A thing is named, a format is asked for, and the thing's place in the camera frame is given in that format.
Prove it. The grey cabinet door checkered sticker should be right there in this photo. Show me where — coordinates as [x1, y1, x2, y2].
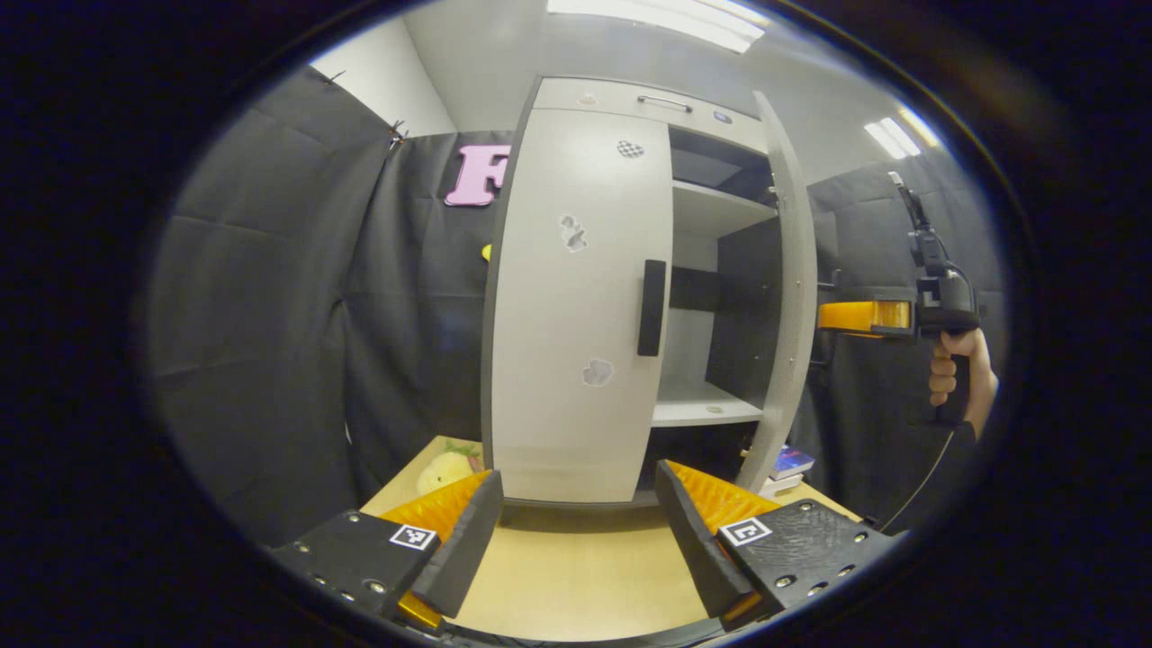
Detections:
[490, 108, 676, 505]

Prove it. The large ceiling light panel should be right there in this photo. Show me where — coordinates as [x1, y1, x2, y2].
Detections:
[547, 0, 768, 53]

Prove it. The grey cabinet drawer black handle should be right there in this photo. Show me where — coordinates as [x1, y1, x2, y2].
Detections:
[531, 76, 770, 154]

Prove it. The black backdrop cloth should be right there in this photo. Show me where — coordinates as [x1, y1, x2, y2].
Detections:
[346, 130, 514, 500]

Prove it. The white cabinet shelf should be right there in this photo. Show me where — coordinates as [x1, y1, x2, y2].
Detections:
[670, 178, 779, 239]
[650, 373, 766, 428]

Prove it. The small ceiling light panel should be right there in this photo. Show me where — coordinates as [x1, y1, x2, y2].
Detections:
[864, 106, 941, 161]

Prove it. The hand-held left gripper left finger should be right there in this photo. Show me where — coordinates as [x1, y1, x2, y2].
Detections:
[270, 468, 505, 631]

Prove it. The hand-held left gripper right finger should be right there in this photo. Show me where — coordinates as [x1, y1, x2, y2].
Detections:
[654, 459, 901, 631]

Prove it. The blue book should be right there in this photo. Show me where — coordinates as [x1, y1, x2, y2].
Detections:
[772, 445, 816, 480]

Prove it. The yellow plush toy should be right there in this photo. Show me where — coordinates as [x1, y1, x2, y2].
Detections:
[416, 439, 484, 496]

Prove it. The grey double-door shoe cabinet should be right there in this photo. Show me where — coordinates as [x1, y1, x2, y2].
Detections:
[480, 75, 820, 514]

